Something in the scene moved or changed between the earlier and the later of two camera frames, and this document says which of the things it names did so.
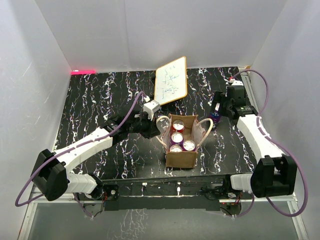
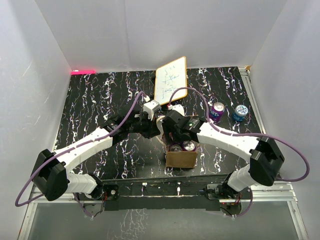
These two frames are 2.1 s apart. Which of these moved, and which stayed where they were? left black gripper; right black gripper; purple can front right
Moved: right black gripper
Stayed: purple can front right; left black gripper
